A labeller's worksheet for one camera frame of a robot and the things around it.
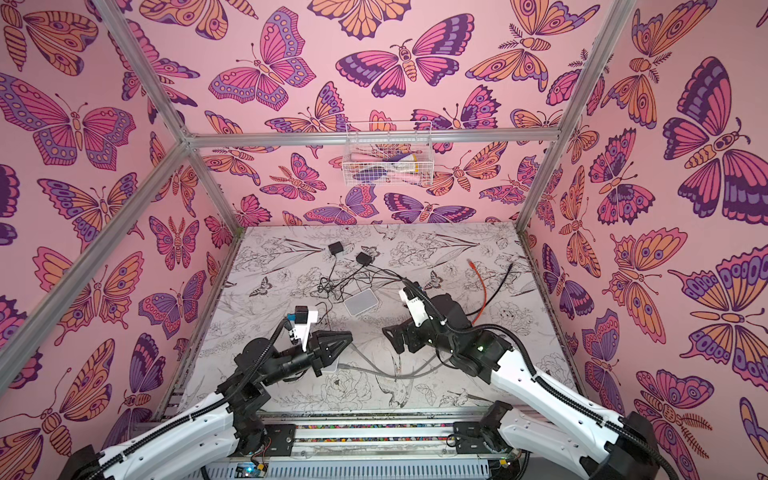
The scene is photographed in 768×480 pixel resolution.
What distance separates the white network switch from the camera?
97 cm

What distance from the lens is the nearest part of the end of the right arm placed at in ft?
1.78

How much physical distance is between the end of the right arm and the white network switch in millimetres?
262
